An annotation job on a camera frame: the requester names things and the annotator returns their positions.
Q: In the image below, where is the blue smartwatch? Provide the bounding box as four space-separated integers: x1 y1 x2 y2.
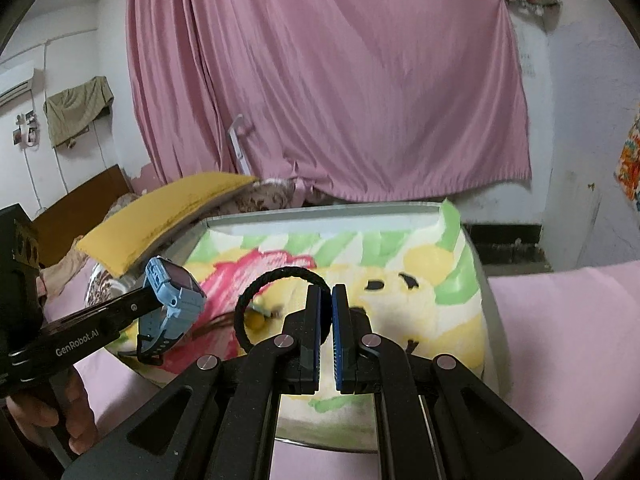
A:
135 256 208 366

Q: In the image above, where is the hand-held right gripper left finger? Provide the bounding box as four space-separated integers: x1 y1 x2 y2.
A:
60 284 323 480

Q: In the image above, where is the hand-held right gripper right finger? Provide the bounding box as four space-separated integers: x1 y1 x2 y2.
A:
331 284 583 480

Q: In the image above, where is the yellow cushion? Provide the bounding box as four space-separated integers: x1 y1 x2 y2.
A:
75 172 258 278

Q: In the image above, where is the wooden headboard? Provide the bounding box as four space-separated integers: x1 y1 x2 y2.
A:
30 165 133 268

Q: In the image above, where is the white window handle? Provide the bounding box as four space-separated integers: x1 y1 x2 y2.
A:
227 114 253 173

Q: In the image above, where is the black braided bracelet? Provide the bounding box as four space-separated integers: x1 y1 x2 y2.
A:
234 267 333 356

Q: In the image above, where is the green hanging cloth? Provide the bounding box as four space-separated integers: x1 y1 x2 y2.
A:
43 76 115 149

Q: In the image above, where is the beige blanket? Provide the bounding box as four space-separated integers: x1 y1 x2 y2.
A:
37 247 98 301

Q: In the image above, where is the patterned pillow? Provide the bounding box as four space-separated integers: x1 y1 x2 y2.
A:
84 177 313 311

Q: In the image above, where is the grey tray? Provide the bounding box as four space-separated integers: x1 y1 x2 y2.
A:
117 200 513 453

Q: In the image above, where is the small wall fixture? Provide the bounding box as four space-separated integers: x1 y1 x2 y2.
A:
12 110 41 151

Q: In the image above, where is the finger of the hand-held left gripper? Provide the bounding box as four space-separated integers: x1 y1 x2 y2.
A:
112 282 163 333

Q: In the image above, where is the pink curtain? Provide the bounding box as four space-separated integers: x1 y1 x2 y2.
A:
126 0 532 206

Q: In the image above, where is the person's left hand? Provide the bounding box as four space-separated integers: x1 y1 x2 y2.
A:
5 365 101 461

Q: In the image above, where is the white air conditioner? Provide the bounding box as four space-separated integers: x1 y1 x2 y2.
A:
0 67 36 108

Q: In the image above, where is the pink bed sheet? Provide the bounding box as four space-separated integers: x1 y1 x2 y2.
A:
42 260 640 480

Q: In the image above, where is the colourful wall sticker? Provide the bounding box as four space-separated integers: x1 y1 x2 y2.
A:
614 112 640 211

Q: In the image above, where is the cartoon printed cloth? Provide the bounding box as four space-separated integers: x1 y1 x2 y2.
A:
120 200 488 451

